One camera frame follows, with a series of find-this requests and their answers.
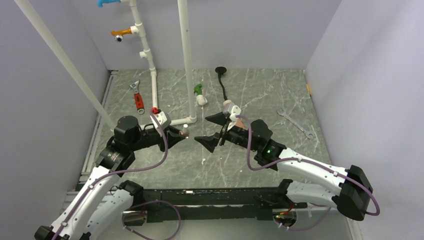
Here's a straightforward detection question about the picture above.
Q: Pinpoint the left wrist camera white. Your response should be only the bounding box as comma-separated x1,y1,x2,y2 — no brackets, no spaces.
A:
149,107,172,131

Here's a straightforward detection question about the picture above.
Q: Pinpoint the red handled adjustable wrench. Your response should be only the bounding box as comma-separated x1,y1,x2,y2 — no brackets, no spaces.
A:
130,80,145,115

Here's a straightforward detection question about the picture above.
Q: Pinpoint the purple cable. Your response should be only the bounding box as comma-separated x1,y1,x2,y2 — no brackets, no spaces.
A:
235,114,381,217
49,110,170,240

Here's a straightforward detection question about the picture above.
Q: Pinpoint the mannequin practice hand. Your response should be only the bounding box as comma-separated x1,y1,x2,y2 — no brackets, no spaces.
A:
222,100,245,131

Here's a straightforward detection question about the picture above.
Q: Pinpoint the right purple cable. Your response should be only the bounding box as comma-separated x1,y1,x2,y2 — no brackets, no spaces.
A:
235,114,381,217

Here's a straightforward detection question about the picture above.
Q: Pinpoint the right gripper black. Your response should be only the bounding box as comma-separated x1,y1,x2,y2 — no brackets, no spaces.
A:
194,111,259,153

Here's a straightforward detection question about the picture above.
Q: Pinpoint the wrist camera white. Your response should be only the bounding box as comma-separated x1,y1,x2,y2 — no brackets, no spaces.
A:
149,107,172,131
223,103,241,122

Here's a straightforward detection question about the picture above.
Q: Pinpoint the white diagonal pole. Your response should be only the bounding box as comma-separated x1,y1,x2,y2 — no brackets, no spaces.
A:
15,0,116,130

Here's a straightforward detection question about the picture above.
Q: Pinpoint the orange tap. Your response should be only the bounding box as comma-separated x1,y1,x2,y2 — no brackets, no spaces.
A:
110,28,133,43

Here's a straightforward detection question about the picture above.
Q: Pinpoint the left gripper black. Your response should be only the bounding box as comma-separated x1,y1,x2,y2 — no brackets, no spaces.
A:
129,124,185,152

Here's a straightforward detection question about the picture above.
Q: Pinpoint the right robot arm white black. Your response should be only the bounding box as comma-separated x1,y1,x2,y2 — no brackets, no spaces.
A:
194,112,381,221

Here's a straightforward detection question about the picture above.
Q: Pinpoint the glitter nail polish bottle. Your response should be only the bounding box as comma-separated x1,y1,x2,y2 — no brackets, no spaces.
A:
179,124,190,139

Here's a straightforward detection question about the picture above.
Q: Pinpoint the black flexible hand stand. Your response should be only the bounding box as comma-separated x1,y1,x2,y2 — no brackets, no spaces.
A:
215,66,228,101

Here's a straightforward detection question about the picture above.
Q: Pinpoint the white PVC pipe frame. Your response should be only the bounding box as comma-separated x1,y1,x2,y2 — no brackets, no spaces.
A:
120,0,198,131

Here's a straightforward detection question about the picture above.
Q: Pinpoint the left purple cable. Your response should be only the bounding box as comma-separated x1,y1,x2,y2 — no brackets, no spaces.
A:
49,110,170,240

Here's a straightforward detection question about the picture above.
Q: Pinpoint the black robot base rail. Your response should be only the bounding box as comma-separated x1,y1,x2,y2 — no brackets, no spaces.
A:
119,180,309,224

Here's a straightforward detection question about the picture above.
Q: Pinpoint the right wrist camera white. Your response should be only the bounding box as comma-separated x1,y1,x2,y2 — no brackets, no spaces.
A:
223,103,241,122

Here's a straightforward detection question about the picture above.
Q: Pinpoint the silver open-end wrench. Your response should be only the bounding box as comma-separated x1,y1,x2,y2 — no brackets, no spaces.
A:
276,108,315,139

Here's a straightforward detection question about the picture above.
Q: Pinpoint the blue tap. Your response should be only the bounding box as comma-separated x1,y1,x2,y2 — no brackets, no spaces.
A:
97,0,121,8

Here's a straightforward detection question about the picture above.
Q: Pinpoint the green valve white fitting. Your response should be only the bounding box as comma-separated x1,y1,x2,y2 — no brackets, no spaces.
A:
193,83,208,107

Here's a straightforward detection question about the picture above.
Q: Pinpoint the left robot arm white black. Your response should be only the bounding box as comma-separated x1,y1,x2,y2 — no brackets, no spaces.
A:
34,112,189,240

